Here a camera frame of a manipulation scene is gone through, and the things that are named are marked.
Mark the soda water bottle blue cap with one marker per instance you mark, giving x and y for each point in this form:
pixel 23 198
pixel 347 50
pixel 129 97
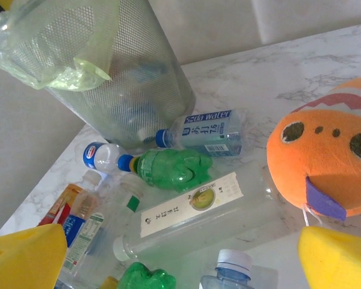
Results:
pixel 207 132

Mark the clear bottle with green sticker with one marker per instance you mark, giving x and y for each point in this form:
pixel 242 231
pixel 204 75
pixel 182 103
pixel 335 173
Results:
pixel 114 210

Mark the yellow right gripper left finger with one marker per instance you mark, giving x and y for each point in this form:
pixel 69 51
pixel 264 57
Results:
pixel 21 262

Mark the bottle with orange red label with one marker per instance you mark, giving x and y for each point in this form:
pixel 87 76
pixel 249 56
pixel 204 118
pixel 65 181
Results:
pixel 63 207

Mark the blue tinted bottle white cap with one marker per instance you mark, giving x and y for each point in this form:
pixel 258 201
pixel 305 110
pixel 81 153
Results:
pixel 231 262

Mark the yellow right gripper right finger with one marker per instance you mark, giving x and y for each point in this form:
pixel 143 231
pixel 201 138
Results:
pixel 340 262

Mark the small clear bottle blue cap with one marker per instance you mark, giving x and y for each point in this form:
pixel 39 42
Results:
pixel 103 158

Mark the large clear bottle white label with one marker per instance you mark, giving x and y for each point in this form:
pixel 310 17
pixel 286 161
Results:
pixel 198 216

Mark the silver mesh waste bin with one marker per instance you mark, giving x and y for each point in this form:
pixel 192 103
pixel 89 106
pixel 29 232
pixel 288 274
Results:
pixel 132 90

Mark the orange plush fish toy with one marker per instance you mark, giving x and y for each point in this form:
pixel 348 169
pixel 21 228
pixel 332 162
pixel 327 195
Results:
pixel 319 156

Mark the green plastic bin liner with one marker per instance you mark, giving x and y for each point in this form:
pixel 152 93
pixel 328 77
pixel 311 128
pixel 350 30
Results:
pixel 87 45

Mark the crushed green plastic bottle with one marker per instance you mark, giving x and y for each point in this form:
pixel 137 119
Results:
pixel 168 168
pixel 144 277

